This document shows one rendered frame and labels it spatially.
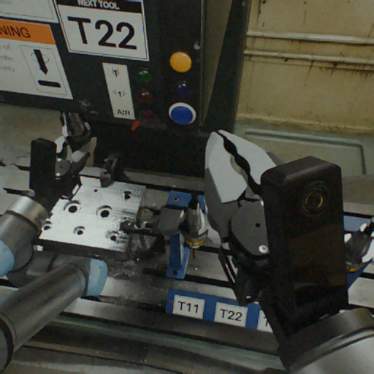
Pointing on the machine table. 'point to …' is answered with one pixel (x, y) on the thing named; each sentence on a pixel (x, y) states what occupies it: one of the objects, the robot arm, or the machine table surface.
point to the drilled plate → (89, 245)
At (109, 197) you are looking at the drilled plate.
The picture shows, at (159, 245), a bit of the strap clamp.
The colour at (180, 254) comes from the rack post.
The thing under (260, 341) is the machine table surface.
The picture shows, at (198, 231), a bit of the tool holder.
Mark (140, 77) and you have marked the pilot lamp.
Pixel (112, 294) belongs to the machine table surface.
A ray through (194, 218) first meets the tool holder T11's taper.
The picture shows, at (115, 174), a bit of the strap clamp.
